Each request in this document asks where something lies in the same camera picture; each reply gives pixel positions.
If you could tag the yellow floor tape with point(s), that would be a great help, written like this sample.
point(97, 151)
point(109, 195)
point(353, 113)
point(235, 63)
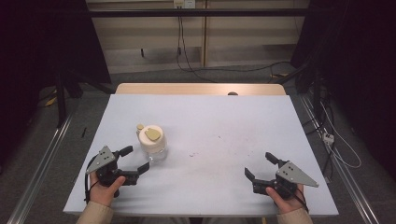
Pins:
point(51, 101)

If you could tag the white wall outlet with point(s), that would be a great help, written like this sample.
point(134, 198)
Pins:
point(184, 3)

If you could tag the black metal stand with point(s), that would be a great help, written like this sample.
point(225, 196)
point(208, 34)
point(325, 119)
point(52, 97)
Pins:
point(60, 99)

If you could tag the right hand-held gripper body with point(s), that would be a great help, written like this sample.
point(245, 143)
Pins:
point(292, 175)

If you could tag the black curtain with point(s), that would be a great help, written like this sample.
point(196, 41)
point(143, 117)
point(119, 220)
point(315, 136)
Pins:
point(358, 62)
point(46, 40)

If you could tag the black horizontal bar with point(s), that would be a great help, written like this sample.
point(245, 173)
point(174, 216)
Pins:
point(199, 12)

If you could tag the metal floor rail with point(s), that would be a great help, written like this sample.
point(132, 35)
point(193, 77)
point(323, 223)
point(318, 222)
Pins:
point(342, 174)
point(40, 174)

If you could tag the person's right hand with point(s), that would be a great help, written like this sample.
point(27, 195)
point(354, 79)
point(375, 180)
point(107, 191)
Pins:
point(289, 205)

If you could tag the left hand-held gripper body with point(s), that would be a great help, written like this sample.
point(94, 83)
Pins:
point(102, 160)

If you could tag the wooden table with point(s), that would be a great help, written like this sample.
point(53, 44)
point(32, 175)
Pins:
point(186, 88)

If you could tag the white table board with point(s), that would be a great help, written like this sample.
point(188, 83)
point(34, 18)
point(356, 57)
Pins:
point(211, 130)

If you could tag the clear cup with cream lid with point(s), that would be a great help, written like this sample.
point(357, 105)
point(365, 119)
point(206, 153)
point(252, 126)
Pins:
point(152, 143)

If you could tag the person's left hand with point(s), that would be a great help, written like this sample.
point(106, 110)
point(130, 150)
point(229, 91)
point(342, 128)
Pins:
point(102, 194)

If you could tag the white power strip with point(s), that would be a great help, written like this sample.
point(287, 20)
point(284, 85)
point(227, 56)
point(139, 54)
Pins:
point(328, 138)

